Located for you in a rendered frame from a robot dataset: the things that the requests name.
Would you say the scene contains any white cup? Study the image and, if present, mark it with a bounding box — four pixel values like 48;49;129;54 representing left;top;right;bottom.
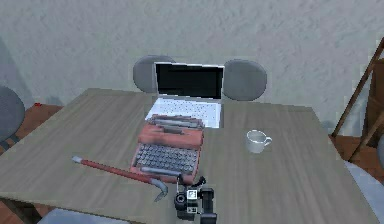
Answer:
245;129;273;155

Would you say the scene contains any grey round-backed chair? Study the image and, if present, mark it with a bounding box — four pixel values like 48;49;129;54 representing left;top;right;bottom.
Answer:
132;54;177;94
0;85;26;152
377;134;384;172
222;58;268;102

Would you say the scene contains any red manual typewriter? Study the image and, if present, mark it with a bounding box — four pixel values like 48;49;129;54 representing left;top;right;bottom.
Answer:
129;113;205;186

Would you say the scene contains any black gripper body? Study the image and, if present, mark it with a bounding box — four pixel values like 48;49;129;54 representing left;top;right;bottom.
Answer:
173;192;196;222

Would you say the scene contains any white open laptop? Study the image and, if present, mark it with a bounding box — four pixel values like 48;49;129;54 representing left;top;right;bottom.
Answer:
145;61;226;130

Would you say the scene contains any brown wooden shelf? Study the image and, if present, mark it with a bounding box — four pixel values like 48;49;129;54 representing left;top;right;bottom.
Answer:
329;36;384;164

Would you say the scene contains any grey wooden table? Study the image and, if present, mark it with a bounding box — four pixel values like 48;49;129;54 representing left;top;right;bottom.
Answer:
0;87;381;224

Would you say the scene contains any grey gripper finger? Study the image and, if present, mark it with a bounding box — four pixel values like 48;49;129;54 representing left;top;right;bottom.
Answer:
176;173;185;195

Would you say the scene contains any red crowbar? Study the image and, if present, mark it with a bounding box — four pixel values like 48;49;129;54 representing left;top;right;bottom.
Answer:
71;155;170;204

